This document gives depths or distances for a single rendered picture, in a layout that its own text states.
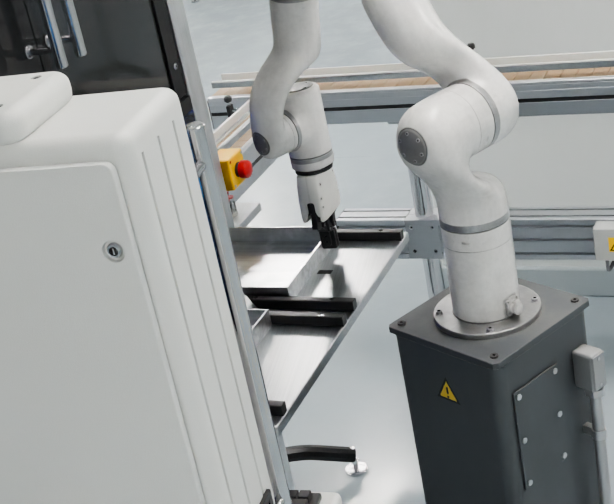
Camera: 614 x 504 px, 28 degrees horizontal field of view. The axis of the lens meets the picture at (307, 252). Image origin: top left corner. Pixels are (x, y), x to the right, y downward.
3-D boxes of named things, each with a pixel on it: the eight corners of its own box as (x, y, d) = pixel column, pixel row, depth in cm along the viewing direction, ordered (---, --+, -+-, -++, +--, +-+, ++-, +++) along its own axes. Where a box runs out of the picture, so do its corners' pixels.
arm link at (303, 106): (305, 163, 236) (340, 145, 241) (291, 97, 230) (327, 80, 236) (277, 158, 242) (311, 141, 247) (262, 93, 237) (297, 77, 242)
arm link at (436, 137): (524, 210, 214) (508, 78, 204) (452, 255, 204) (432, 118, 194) (470, 198, 223) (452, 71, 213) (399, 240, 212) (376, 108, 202)
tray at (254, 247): (134, 301, 249) (129, 285, 247) (190, 242, 270) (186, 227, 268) (290, 303, 235) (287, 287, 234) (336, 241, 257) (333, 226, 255)
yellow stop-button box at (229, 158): (205, 191, 273) (198, 161, 270) (219, 178, 279) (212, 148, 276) (236, 191, 270) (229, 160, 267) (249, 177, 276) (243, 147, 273)
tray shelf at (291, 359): (29, 419, 218) (26, 410, 217) (202, 239, 275) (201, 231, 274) (278, 437, 199) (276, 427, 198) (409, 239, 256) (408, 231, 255)
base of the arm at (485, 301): (563, 302, 221) (553, 207, 213) (493, 350, 211) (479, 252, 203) (482, 278, 235) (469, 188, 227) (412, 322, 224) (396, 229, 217)
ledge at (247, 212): (183, 234, 279) (181, 227, 278) (208, 209, 290) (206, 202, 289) (238, 234, 273) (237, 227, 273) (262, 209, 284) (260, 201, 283)
